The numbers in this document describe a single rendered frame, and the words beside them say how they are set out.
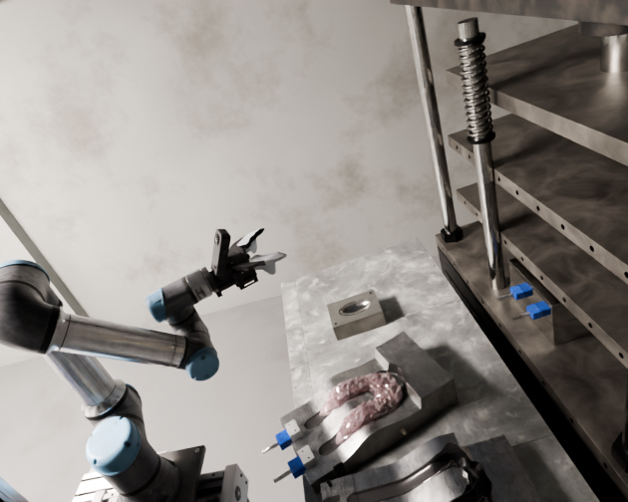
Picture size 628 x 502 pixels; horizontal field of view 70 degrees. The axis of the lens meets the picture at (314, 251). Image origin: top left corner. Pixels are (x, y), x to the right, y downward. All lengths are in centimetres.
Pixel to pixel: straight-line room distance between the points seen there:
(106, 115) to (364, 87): 159
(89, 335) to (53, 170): 253
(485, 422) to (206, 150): 231
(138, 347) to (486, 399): 100
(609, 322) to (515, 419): 37
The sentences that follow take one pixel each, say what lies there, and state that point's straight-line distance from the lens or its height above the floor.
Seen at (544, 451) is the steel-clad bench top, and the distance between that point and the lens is 142.
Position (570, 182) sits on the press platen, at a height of 129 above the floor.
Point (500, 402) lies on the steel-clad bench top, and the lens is 150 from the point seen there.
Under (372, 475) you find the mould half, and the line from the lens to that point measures 132.
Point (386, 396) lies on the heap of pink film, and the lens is 144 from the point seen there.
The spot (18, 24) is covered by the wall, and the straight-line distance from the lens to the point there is 326.
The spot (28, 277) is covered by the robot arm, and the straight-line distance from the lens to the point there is 110.
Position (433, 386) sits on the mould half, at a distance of 141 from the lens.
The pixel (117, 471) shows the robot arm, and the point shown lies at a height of 122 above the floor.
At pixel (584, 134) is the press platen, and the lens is 120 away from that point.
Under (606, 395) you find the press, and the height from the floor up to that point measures 78.
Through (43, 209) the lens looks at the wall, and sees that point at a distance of 365.
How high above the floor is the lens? 200
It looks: 31 degrees down
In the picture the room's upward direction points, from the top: 20 degrees counter-clockwise
